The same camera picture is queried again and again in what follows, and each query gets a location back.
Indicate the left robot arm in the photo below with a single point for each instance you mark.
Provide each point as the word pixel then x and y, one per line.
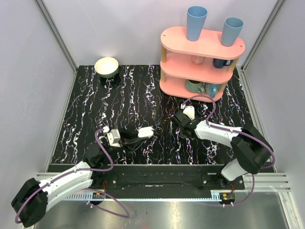
pixel 35 198

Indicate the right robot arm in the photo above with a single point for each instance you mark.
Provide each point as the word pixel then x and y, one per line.
pixel 251 150

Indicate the right blue tumbler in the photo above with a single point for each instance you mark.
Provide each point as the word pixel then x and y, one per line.
pixel 231 30

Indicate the white earbud charging case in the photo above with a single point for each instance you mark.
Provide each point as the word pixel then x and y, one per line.
pixel 145 132

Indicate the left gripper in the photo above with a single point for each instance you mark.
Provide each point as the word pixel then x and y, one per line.
pixel 123 139

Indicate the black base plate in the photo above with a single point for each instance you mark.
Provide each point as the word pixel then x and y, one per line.
pixel 206 177

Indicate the black marble mat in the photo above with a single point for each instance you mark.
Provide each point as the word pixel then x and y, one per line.
pixel 129 101

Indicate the light blue butterfly mug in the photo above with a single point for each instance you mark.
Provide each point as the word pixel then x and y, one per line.
pixel 211 89

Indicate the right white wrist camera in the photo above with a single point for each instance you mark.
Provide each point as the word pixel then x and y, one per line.
pixel 188 110

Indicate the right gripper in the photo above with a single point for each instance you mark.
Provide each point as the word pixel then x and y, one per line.
pixel 180 130

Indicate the pink mug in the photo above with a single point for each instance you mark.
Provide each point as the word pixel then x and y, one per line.
pixel 197 59

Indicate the teal glazed mug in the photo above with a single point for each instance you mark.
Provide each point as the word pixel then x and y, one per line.
pixel 194 86

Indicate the left blue tumbler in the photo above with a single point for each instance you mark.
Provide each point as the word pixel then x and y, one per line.
pixel 196 16

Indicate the blue tumbler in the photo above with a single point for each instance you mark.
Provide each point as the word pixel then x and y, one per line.
pixel 196 16
pixel 231 30

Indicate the pink three-tier shelf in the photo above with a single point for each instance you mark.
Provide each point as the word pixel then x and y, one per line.
pixel 177 66

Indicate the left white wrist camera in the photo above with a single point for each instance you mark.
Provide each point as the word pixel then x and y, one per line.
pixel 113 136

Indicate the dark blue mug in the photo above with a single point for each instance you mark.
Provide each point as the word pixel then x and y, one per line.
pixel 219 63

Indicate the green white bowl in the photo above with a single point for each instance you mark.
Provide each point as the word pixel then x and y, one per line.
pixel 107 67

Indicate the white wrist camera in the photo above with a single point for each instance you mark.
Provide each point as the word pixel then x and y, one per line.
pixel 188 110
pixel 113 136

